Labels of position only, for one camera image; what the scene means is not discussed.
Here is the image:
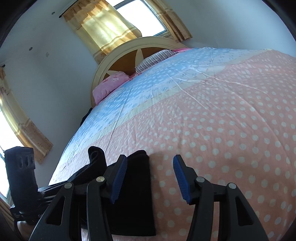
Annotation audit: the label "black pants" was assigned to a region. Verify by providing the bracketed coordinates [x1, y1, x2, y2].
[68, 146, 157, 237]

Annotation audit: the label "left window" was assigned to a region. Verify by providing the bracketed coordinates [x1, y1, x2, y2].
[1, 112, 15, 205]

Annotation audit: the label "window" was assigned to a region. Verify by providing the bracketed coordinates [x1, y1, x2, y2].
[107, 0, 169, 37]
[1, 112, 15, 205]

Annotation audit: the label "yellow left curtain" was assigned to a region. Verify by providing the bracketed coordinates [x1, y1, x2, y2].
[1, 68, 53, 164]

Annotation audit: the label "yellow curtain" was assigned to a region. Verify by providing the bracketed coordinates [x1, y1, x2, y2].
[1, 68, 53, 164]
[145, 0, 193, 42]
[62, 1, 142, 64]

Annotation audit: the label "polka dot bed sheet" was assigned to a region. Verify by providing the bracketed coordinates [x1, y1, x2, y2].
[50, 48, 295, 240]

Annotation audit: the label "pink pillow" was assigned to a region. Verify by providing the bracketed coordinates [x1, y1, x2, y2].
[92, 71, 130, 105]

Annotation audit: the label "cream arched wooden headboard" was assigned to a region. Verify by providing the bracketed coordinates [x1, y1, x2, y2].
[90, 36, 186, 108]

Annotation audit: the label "striped pillow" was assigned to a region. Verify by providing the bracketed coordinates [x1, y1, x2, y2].
[135, 49, 178, 75]

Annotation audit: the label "yellow centre curtain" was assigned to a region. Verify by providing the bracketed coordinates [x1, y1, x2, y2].
[62, 1, 142, 64]

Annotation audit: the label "yellow right curtain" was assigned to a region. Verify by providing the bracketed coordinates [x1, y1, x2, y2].
[145, 0, 193, 42]

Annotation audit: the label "centre window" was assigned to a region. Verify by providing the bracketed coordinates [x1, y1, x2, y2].
[107, 0, 169, 37]

